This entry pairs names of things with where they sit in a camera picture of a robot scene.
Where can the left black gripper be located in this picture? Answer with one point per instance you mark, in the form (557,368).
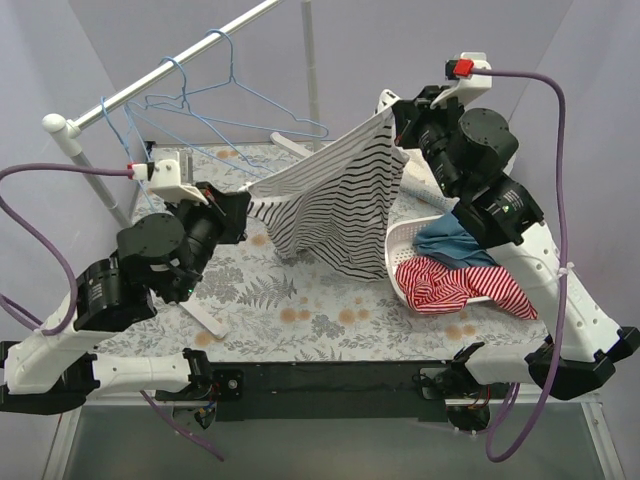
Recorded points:
(232,215)

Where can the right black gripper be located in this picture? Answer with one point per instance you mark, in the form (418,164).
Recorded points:
(407,125)

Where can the black white striped tank top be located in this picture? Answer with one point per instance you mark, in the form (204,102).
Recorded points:
(335,203)

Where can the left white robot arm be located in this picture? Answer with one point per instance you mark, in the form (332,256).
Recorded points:
(163,255)

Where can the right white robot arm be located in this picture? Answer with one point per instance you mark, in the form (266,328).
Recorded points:
(467,150)

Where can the white rectangular mesh basket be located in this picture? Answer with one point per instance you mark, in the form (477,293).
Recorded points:
(418,181)

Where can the white oval laundry basket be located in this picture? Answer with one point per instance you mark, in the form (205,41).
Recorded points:
(399,247)

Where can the teal blue garment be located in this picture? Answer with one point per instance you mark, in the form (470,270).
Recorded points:
(447,242)

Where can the red white striped garment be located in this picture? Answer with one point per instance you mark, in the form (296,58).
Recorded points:
(431,288)

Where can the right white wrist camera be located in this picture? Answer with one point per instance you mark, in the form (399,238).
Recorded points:
(464,86)

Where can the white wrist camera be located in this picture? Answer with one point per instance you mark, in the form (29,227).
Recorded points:
(164,179)
(464,86)

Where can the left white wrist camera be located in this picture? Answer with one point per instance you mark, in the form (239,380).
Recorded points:
(164,179)

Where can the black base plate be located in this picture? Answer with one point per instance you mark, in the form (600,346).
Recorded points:
(347,390)

